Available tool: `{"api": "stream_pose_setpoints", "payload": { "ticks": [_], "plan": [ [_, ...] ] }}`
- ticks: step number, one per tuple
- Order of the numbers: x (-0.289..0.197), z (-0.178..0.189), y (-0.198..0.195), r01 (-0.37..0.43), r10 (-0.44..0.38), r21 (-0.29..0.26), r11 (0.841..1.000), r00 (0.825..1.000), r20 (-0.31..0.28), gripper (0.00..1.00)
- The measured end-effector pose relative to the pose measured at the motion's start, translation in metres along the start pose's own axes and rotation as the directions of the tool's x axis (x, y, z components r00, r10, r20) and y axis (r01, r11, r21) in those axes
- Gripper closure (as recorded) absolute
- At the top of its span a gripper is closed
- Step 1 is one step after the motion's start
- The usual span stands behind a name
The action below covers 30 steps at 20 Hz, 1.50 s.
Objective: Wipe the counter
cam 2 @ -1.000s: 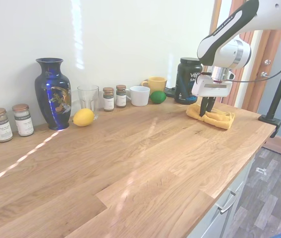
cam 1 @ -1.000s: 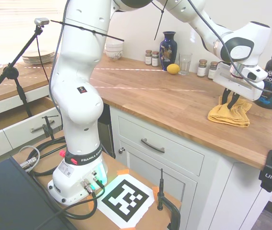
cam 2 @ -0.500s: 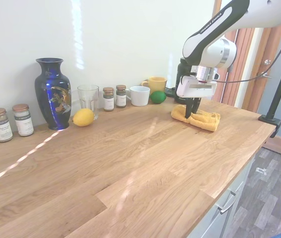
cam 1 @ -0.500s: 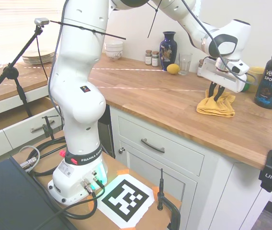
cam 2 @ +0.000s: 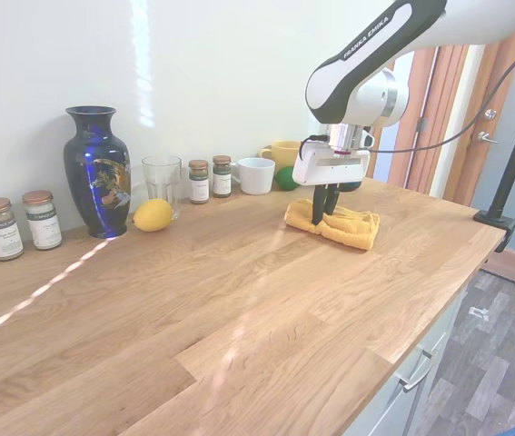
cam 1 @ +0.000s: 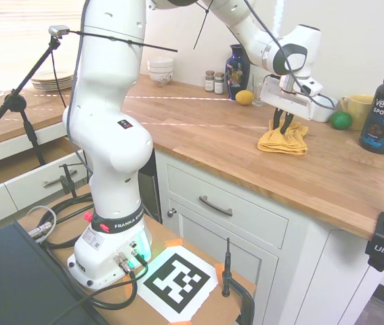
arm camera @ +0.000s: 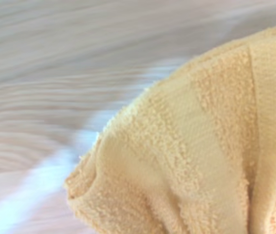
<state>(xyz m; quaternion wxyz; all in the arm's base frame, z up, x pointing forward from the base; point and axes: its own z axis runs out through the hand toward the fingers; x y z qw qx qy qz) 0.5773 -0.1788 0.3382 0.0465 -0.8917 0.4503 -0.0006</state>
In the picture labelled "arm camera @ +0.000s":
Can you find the yellow terry cloth towel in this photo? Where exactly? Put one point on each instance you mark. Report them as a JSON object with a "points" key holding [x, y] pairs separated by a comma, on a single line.
{"points": [[189, 151]]}

